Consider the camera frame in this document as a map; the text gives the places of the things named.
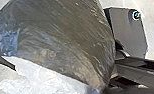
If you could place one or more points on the black bar on robot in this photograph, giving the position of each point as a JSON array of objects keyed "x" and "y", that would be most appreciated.
[{"x": 136, "y": 86}]

